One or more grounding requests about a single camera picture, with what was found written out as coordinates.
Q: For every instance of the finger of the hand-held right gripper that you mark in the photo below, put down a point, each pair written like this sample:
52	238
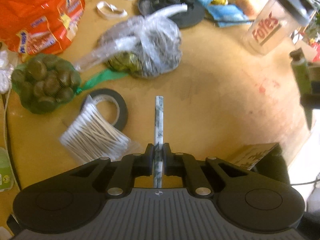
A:
310	102

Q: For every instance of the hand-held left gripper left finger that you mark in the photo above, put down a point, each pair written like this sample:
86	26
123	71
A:
149	156

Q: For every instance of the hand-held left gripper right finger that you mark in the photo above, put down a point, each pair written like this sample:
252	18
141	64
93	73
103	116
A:
167	156

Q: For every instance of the green patterned tube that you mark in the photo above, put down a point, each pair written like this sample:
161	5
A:
301	75

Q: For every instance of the brown cardboard box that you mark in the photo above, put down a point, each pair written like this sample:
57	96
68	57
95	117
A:
252	155

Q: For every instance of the wooden desktop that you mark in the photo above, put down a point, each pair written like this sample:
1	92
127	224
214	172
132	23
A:
212	105

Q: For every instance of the black tape roll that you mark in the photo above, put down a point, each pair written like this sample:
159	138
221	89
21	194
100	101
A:
121	105

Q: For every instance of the pack of cotton swabs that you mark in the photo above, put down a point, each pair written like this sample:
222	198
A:
92	132

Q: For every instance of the clear shaker bottle grey lid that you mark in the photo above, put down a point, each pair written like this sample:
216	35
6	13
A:
272	25

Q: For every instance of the gold foil candy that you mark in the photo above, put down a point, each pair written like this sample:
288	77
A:
123	63

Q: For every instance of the clear bag of sunflower seeds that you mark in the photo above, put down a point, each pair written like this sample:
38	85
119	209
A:
155	45

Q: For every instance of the green net bag of chestnuts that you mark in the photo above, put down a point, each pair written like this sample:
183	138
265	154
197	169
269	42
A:
45	82

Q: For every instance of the black kettle base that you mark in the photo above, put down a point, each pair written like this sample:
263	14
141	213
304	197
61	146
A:
190	15

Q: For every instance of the white knotted plastic bag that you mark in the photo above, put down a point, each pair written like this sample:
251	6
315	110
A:
5	72

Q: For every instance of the orange snack bag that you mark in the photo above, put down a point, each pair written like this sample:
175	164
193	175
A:
37	12

